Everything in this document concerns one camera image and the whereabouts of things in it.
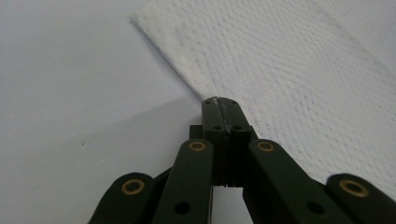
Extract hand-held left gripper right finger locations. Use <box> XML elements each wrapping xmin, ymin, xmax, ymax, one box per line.
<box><xmin>219</xmin><ymin>96</ymin><xmax>260</xmax><ymax>189</ymax></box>

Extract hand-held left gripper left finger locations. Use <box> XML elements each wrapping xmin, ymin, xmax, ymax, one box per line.
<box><xmin>189</xmin><ymin>96</ymin><xmax>231</xmax><ymax>188</ymax></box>

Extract white mesh cloth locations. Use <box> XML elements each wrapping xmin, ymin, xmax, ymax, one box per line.
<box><xmin>130</xmin><ymin>0</ymin><xmax>396</xmax><ymax>201</ymax></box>

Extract white table mat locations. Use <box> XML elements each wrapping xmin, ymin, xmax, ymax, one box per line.
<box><xmin>0</xmin><ymin>0</ymin><xmax>255</xmax><ymax>224</ymax></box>

